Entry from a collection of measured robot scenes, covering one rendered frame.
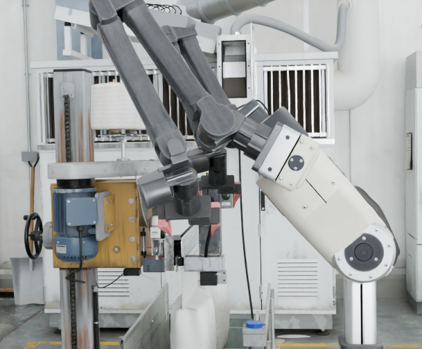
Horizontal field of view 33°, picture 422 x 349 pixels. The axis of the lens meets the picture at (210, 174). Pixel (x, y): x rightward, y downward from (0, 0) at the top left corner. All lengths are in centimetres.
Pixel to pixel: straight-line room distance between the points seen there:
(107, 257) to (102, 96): 61
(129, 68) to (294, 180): 45
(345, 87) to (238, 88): 89
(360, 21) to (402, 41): 111
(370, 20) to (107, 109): 356
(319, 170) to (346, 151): 486
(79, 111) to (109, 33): 106
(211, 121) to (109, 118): 89
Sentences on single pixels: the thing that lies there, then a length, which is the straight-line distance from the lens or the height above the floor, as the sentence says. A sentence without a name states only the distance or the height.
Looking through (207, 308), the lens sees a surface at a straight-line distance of 295.
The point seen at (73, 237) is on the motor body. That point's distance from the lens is 246.
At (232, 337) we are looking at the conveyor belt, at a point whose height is 38.
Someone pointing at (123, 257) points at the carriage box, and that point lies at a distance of 264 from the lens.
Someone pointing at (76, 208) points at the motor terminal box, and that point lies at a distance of 238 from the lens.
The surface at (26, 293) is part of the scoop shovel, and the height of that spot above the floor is 10.
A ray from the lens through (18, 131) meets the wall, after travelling 702.
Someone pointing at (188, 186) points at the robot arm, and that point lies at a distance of 152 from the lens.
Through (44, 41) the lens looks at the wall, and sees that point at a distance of 699.
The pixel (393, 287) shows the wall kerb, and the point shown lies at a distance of 674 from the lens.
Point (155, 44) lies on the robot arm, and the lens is 166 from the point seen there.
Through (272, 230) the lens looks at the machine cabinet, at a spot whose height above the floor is 80.
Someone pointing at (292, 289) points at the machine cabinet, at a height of 36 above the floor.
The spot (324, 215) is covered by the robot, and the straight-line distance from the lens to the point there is 175.
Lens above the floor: 150
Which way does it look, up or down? 3 degrees down
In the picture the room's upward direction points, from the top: 1 degrees counter-clockwise
